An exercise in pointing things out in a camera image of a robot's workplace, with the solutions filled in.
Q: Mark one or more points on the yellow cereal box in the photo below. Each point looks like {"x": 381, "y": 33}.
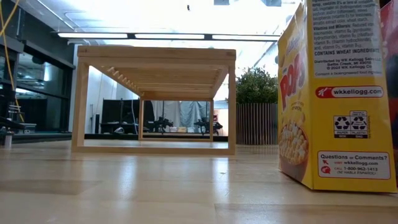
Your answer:
{"x": 342, "y": 124}

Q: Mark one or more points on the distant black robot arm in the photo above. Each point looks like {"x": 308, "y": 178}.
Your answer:
{"x": 205, "y": 124}
{"x": 161, "y": 122}

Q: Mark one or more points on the wooden slatted shelf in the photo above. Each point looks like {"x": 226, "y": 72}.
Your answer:
{"x": 155, "y": 54}

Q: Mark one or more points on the grey curtain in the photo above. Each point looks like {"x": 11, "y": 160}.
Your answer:
{"x": 186, "y": 112}

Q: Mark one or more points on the bushy plant in ribbed pot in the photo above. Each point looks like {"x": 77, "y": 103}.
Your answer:
{"x": 256, "y": 124}

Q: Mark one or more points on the black partition panel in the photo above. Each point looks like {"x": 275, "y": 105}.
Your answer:
{"x": 112, "y": 112}

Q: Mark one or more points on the long ceiling light bar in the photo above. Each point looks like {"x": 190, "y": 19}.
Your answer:
{"x": 93, "y": 35}

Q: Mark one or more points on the small white cylinder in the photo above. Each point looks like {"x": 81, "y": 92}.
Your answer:
{"x": 8, "y": 140}

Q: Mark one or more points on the black aluminium table frame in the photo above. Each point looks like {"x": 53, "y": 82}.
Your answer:
{"x": 109, "y": 136}

